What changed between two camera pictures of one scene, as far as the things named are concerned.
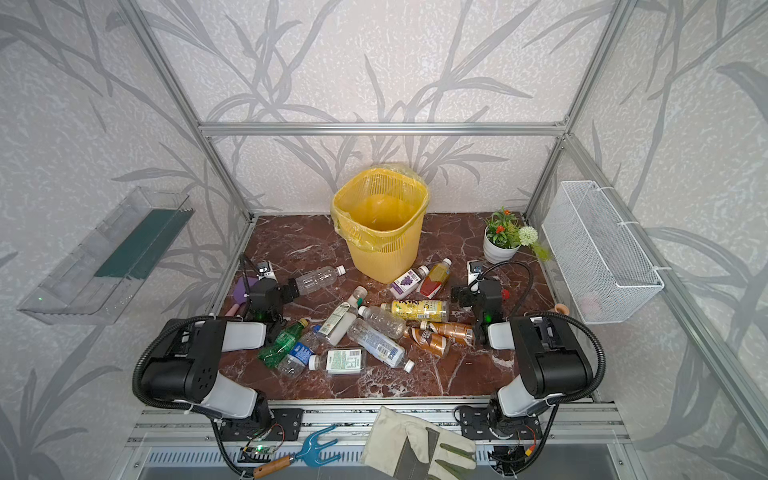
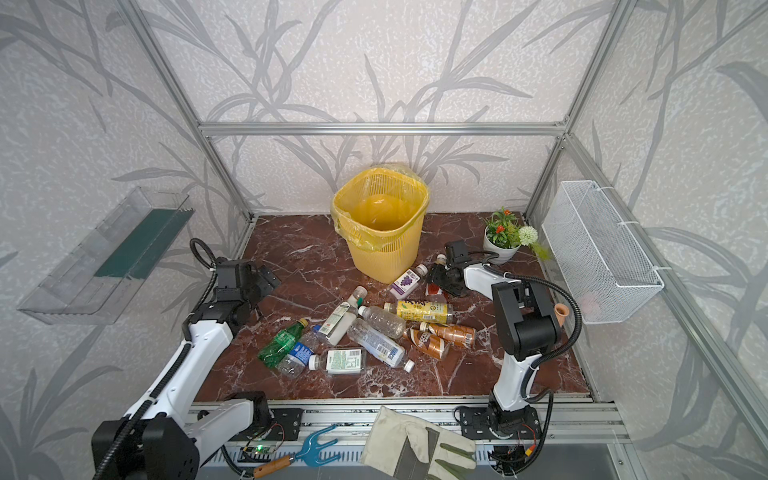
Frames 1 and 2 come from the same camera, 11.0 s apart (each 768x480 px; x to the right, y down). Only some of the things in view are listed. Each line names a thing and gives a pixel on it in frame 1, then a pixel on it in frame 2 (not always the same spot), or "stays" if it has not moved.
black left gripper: [262, 291] to [261, 280]
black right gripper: [487, 293] to [454, 271]
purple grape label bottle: [401, 287] stays
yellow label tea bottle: [428, 310] stays
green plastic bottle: [270, 356] stays
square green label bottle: [339, 361] stays
